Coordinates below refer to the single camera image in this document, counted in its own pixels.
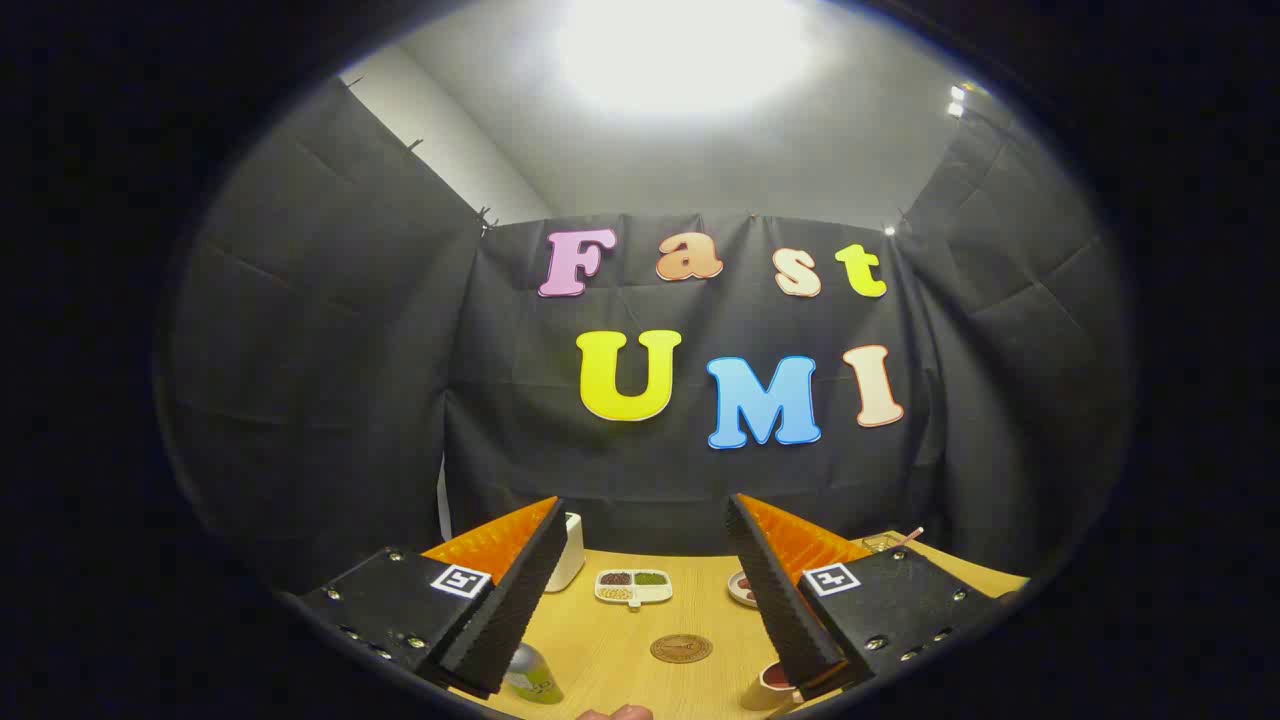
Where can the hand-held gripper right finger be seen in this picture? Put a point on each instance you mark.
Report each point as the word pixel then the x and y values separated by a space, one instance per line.
pixel 790 620

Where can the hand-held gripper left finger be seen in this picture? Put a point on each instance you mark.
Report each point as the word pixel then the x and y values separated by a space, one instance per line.
pixel 500 625

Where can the silver green juice bottle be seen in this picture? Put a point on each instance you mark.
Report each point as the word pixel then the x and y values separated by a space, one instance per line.
pixel 530 678

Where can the round cork coaster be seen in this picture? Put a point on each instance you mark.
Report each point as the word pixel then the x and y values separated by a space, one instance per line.
pixel 681 648

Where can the white oval plate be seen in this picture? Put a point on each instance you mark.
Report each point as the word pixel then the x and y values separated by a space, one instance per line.
pixel 741 590

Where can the white toaster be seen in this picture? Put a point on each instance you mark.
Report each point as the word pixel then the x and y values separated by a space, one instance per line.
pixel 568 550

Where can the wooden table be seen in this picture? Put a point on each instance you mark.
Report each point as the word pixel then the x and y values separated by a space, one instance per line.
pixel 620 650

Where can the white divided bean dish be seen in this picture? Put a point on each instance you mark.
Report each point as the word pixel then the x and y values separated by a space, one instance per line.
pixel 633 587

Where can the pink straw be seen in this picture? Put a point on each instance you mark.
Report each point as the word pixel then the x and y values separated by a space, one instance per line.
pixel 908 537

